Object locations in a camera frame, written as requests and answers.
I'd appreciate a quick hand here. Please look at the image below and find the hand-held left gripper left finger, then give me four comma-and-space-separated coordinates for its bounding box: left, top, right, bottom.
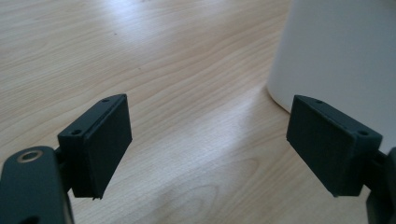
57, 93, 134, 200

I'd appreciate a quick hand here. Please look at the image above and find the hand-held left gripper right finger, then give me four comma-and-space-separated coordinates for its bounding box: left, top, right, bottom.
286, 94, 384, 198

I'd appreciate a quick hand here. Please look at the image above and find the white trash bin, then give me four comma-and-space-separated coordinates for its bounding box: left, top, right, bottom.
266, 0, 396, 155

